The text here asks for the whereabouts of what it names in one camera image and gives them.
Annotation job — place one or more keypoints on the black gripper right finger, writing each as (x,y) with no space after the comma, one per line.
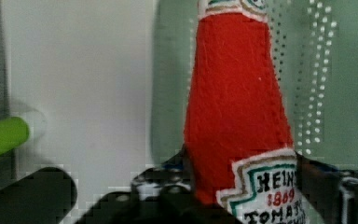
(333,193)

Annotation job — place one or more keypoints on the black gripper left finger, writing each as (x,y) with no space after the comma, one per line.
(174,172)

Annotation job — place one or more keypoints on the red plush ketchup bottle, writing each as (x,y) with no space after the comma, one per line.
(236,134)

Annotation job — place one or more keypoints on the green perforated strainer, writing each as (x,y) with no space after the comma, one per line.
(315,55)

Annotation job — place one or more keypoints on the green tube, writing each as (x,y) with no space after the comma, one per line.
(14,131)

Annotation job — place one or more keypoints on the black cylinder post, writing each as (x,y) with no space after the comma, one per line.
(44,197)

